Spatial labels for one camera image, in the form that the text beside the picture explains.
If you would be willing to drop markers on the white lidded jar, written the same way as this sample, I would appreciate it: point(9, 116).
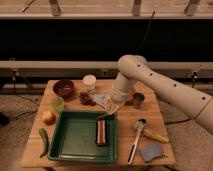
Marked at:
point(89, 82)

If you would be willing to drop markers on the green chili pepper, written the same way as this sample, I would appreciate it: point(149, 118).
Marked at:
point(45, 140)

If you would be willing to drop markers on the silver fork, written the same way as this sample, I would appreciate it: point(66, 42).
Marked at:
point(102, 116)

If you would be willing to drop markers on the yellow apple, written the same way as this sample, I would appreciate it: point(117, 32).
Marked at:
point(48, 117)

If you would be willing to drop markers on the blue sponge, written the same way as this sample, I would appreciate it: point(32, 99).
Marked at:
point(151, 152)

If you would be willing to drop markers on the hot dog toy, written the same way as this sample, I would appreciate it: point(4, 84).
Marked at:
point(101, 132)

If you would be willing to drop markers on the wooden table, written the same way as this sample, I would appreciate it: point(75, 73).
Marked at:
point(127, 117)

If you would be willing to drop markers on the plastic covered gripper body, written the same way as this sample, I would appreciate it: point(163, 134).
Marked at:
point(114, 100)

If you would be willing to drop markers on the dark purple bowl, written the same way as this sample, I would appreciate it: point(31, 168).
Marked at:
point(64, 88)

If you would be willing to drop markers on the orange bowl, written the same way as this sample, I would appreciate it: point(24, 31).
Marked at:
point(130, 97)

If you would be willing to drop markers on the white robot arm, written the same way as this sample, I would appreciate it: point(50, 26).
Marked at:
point(194, 103)

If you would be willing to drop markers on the light blue cloth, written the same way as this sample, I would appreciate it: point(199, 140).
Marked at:
point(102, 99)

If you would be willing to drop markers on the green plastic cup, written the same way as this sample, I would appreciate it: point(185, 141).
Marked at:
point(57, 104)

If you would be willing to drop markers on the bunch of dark grapes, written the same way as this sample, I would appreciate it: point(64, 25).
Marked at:
point(86, 99)

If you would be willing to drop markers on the green plastic tray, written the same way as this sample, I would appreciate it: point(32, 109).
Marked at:
point(75, 138)

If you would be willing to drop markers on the dark metal cup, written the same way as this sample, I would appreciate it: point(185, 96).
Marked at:
point(138, 98)

